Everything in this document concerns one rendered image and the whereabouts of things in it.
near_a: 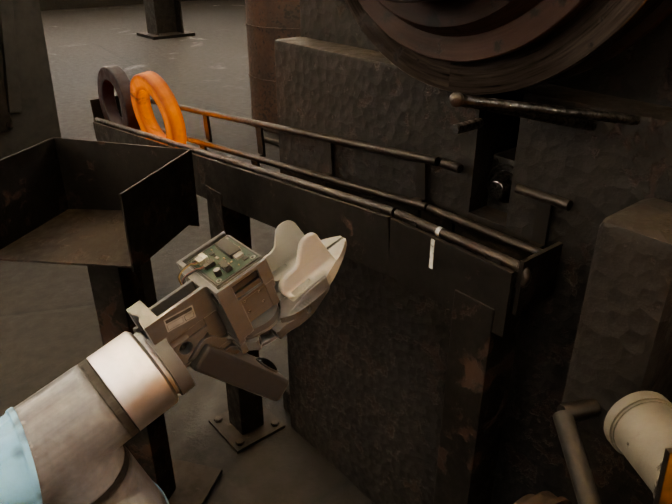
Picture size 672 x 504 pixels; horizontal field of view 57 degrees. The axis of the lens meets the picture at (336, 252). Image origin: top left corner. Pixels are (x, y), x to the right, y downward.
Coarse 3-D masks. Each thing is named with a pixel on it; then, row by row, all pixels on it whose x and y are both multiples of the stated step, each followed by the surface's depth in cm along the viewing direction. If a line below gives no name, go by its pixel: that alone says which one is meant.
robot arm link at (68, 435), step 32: (64, 384) 48; (96, 384) 48; (32, 416) 46; (64, 416) 47; (96, 416) 47; (0, 448) 45; (32, 448) 45; (64, 448) 46; (96, 448) 48; (0, 480) 44; (32, 480) 45; (64, 480) 47; (96, 480) 49
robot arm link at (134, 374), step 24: (120, 336) 51; (144, 336) 51; (96, 360) 49; (120, 360) 49; (144, 360) 49; (120, 384) 48; (144, 384) 49; (168, 384) 50; (144, 408) 49; (168, 408) 52
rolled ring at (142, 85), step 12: (144, 72) 131; (132, 84) 135; (144, 84) 130; (156, 84) 128; (132, 96) 138; (144, 96) 137; (156, 96) 127; (168, 96) 128; (144, 108) 139; (168, 108) 127; (144, 120) 140; (168, 120) 128; (180, 120) 129; (156, 132) 140; (168, 132) 131; (180, 132) 130
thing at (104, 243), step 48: (48, 144) 106; (96, 144) 106; (0, 192) 97; (48, 192) 108; (96, 192) 110; (144, 192) 89; (192, 192) 104; (0, 240) 98; (48, 240) 100; (96, 240) 99; (144, 240) 91; (96, 288) 102; (144, 432) 115; (192, 480) 131
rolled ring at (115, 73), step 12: (108, 72) 149; (120, 72) 148; (108, 84) 156; (120, 84) 146; (108, 96) 158; (120, 96) 147; (108, 108) 159; (132, 108) 148; (108, 120) 159; (120, 120) 160; (132, 120) 149
